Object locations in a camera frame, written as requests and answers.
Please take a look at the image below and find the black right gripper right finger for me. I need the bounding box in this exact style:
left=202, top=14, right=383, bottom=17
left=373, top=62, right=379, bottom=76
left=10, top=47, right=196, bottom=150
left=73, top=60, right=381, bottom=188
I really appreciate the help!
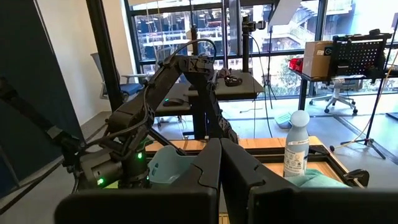
left=220, top=138, right=398, bottom=224

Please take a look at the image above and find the blue-grey plastic bin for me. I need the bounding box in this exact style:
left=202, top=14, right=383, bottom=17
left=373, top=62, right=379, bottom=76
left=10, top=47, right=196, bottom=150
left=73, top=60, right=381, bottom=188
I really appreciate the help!
left=147, top=144, right=200, bottom=188

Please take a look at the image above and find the teal microfiber towel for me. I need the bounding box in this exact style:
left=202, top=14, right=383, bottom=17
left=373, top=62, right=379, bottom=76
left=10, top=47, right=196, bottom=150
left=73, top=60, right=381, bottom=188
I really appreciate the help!
left=284, top=169, right=351, bottom=189

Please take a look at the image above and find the black headset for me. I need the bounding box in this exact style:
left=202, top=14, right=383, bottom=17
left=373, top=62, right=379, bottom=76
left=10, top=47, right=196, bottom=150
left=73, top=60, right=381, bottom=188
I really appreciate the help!
left=223, top=74, right=244, bottom=88

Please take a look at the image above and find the black table clamp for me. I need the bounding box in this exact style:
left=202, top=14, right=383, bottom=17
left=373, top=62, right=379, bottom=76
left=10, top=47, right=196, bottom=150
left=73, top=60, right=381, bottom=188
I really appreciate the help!
left=343, top=169, right=371, bottom=189

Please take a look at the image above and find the black high table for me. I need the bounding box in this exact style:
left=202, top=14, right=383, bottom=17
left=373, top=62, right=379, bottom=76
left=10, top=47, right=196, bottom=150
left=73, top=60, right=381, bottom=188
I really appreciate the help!
left=289, top=67, right=398, bottom=111

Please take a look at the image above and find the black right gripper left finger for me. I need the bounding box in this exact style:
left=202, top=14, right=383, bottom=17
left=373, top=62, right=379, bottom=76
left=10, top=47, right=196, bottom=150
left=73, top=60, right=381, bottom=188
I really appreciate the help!
left=54, top=138, right=223, bottom=224

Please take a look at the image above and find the black aluminium table frame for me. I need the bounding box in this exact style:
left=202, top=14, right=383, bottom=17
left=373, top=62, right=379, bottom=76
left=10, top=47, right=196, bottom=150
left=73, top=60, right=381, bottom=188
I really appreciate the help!
left=0, top=0, right=371, bottom=215

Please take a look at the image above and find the thin black tripod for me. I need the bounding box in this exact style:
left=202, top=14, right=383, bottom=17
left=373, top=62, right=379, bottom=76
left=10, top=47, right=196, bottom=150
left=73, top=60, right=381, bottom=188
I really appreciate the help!
left=262, top=26, right=278, bottom=101

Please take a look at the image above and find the red object on shelf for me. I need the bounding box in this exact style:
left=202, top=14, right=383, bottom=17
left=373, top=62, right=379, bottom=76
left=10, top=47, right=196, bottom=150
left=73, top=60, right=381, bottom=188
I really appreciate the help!
left=287, top=57, right=305, bottom=74

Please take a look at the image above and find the black tripod light stand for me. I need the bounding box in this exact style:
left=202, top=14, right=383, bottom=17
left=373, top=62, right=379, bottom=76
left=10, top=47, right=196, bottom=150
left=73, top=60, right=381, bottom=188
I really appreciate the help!
left=329, top=18, right=398, bottom=160

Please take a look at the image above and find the pale blue bottle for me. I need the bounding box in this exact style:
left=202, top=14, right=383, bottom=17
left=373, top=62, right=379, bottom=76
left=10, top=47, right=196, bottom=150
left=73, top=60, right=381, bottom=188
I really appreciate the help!
left=282, top=110, right=311, bottom=178

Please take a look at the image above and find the black pegboard panel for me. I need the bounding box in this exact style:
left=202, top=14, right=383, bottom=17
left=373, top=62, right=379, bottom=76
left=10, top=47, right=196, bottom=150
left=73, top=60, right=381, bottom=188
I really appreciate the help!
left=328, top=29, right=393, bottom=79

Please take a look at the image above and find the white office chair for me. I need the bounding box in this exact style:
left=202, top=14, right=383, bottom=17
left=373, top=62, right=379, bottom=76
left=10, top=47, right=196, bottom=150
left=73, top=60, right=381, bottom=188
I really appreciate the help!
left=308, top=77, right=359, bottom=116

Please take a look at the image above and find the black computer mouse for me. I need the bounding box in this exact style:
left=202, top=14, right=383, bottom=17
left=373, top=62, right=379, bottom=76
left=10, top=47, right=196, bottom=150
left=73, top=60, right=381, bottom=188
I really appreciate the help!
left=162, top=98, right=185, bottom=108

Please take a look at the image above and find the cardboard box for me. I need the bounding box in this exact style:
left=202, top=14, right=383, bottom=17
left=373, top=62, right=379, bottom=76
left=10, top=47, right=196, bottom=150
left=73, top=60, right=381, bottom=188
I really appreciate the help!
left=302, top=40, right=334, bottom=78

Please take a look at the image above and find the blue office chair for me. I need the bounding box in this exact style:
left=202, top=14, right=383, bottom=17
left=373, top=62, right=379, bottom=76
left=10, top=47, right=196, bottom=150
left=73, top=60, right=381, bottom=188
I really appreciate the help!
left=90, top=52, right=146, bottom=100

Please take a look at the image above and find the black desk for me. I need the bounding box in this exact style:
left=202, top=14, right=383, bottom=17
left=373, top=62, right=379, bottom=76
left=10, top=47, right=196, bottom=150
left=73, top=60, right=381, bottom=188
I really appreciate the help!
left=154, top=70, right=265, bottom=140

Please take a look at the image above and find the light blue floor footrest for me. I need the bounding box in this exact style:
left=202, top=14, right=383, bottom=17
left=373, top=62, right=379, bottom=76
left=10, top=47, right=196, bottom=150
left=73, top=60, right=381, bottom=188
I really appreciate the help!
left=274, top=111, right=294, bottom=129

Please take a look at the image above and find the black camera stand pole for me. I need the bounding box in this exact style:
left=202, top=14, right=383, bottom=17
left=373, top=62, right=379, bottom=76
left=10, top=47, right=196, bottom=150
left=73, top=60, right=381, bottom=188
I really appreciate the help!
left=241, top=15, right=267, bottom=74

